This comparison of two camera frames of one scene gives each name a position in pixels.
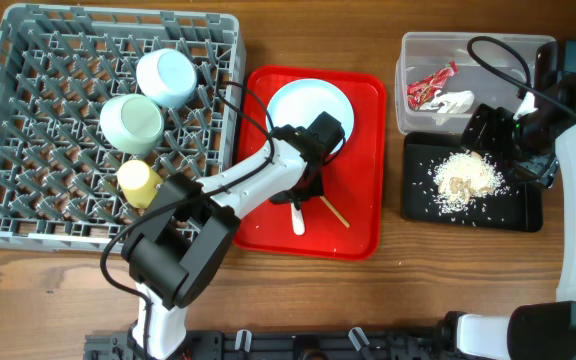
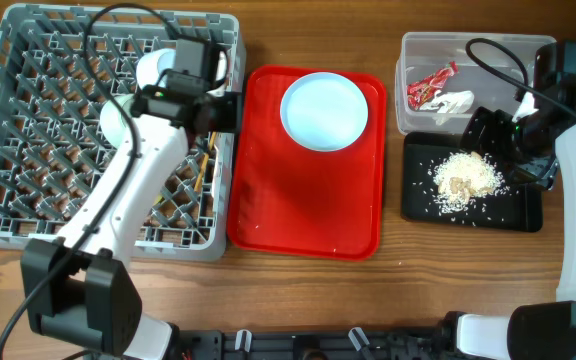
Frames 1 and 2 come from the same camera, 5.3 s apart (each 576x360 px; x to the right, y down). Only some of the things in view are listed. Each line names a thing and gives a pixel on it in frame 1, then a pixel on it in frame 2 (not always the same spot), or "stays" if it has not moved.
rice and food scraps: (464, 178) stays
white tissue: (449, 106) stays
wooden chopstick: (338, 215) -> (204, 164)
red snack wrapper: (421, 93) stays
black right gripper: (542, 169) stays
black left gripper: (316, 189) -> (231, 122)
